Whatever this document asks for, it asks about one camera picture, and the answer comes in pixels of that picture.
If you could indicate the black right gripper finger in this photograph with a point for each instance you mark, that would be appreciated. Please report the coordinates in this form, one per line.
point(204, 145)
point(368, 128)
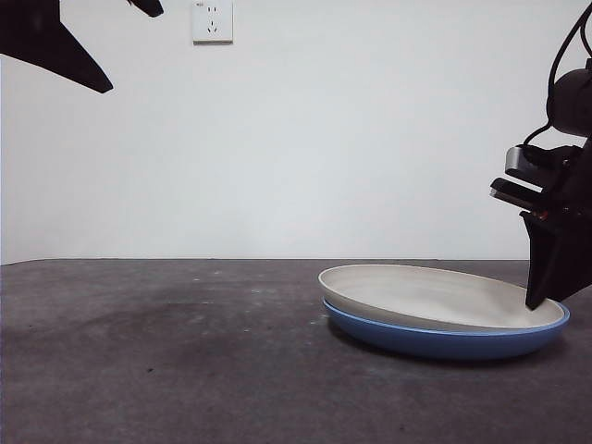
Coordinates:
point(543, 259)
point(575, 263)

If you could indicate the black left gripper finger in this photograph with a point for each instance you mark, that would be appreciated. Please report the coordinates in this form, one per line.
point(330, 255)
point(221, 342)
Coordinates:
point(41, 37)
point(148, 7)

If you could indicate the white round plate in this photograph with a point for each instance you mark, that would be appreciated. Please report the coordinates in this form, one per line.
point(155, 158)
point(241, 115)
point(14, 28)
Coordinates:
point(416, 296)

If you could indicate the blue round plate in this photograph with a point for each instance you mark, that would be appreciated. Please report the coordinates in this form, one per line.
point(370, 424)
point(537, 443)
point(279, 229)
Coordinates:
point(439, 344)

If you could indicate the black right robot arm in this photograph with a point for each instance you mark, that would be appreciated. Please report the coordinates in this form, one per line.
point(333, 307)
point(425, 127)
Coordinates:
point(573, 102)

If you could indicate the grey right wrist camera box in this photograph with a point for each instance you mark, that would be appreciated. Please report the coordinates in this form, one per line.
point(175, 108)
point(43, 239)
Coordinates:
point(520, 162)

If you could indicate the white wall socket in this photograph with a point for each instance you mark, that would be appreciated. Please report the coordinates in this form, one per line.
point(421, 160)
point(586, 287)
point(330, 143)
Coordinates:
point(213, 23)

